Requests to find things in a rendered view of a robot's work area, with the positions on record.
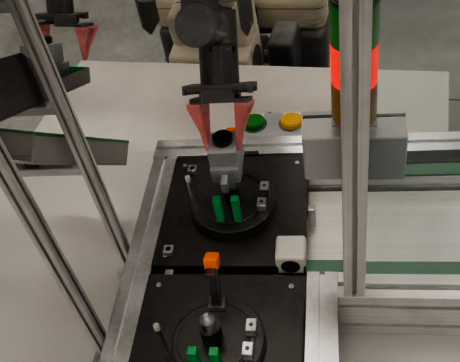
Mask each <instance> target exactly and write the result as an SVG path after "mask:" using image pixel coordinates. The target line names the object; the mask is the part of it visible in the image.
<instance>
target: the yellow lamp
mask: <svg viewBox="0 0 460 362"><path fill-rule="evenodd" d="M331 100H332V118H333V120H334V122H335V123H336V124H338V125H340V126H341V111H340V90H337V89H336V88H335V87H334V86H333V85H332V83H331Z"/></svg>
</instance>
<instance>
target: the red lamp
mask: <svg viewBox="0 0 460 362"><path fill-rule="evenodd" d="M329 52H330V76H331V83H332V85H333V86H334V87H335V88H336V89H337V90H339V91H340V69H339V51H337V50H335V49H334V48H333V47H332V46H331V45H330V43H329Z"/></svg>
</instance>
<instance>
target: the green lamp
mask: <svg viewBox="0 0 460 362"><path fill-rule="evenodd" d="M328 7H329V43H330V45H331V46H332V47H333V48H334V49H335V50H337V51H339V7H337V6H335V5H333V4H332V3H331V2H330V1H329V0H328Z"/></svg>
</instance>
